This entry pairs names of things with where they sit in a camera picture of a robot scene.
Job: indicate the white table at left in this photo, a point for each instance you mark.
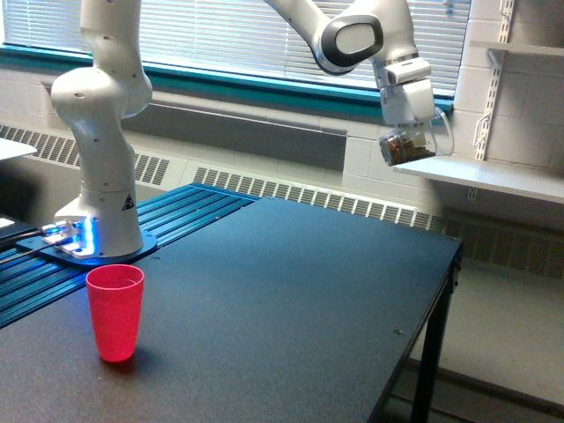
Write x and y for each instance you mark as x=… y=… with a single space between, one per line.
x=11 y=149

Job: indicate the black table leg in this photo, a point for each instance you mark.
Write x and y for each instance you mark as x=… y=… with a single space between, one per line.
x=430 y=358

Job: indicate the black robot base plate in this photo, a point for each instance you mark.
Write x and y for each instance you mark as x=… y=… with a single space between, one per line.
x=55 y=254

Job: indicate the white shelf rail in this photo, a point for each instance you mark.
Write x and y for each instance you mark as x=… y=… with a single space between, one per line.
x=497 y=56

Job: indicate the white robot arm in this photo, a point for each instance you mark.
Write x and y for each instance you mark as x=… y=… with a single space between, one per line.
x=102 y=221

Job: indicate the white upper wall shelf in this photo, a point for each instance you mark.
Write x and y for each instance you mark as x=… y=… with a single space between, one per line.
x=519 y=48

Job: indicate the red plastic cup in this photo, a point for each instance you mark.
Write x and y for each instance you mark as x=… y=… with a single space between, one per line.
x=115 y=295

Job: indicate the baseboard heater vent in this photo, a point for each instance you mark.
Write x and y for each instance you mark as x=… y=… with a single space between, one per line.
x=486 y=242

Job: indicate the clear plastic cup with nuts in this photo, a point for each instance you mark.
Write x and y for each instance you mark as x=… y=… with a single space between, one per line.
x=417 y=141

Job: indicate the white wall shelf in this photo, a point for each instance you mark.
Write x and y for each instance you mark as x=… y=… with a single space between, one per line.
x=532 y=182
x=519 y=48

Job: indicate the white window blinds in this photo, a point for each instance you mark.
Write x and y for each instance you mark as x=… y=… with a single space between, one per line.
x=246 y=37

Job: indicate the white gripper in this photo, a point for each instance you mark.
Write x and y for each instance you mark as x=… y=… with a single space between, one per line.
x=406 y=91

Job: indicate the white lower wall shelf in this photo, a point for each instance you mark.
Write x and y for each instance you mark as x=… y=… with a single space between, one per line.
x=532 y=182

